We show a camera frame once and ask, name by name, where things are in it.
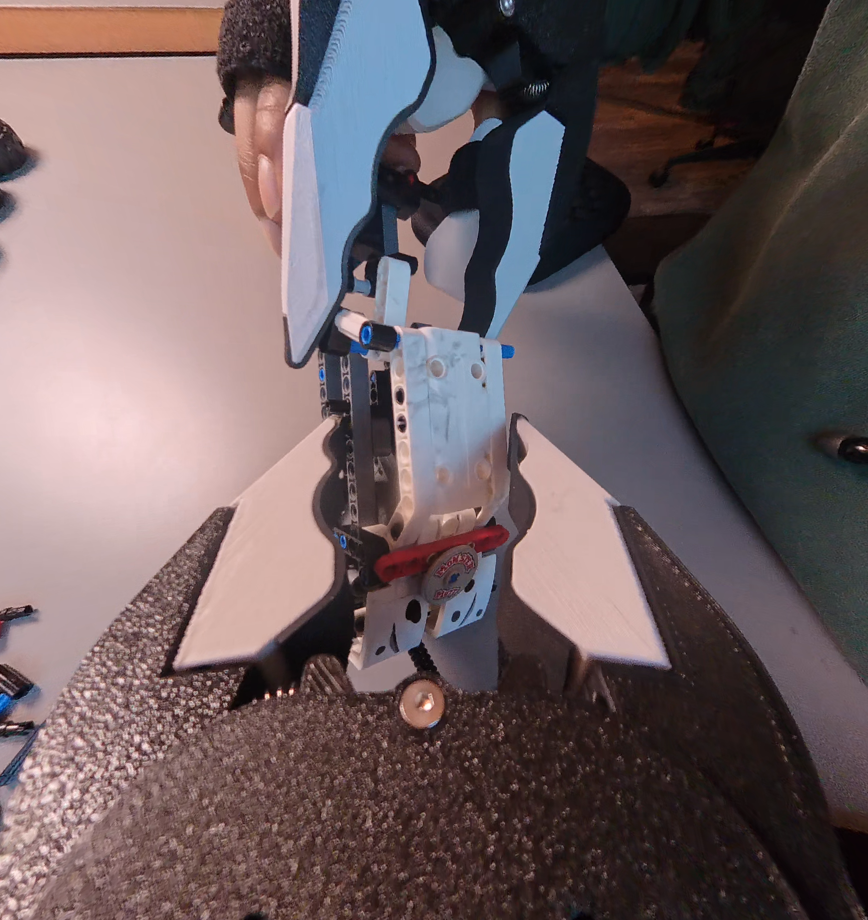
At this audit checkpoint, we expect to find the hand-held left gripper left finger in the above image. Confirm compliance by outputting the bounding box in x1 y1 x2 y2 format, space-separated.
162 415 352 677

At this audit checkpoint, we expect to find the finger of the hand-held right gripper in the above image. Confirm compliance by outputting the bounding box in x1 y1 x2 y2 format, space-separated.
423 110 567 340
280 0 488 369

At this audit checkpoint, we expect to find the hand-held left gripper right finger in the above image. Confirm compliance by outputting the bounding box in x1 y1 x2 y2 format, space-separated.
507 412 672 694

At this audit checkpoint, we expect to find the white toy brick truck model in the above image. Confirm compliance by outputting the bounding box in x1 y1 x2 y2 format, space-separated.
317 164 515 680

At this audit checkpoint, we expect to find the pile of small brick pieces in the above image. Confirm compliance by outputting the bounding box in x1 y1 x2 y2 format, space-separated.
0 604 43 878

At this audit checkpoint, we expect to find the grey desk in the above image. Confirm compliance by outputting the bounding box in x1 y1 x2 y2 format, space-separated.
0 56 868 838

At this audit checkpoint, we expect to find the person's right hand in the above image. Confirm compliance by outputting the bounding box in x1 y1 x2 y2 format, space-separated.
234 85 285 258

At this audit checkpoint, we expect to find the person's green sweater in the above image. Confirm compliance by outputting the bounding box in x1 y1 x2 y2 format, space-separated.
649 0 868 709

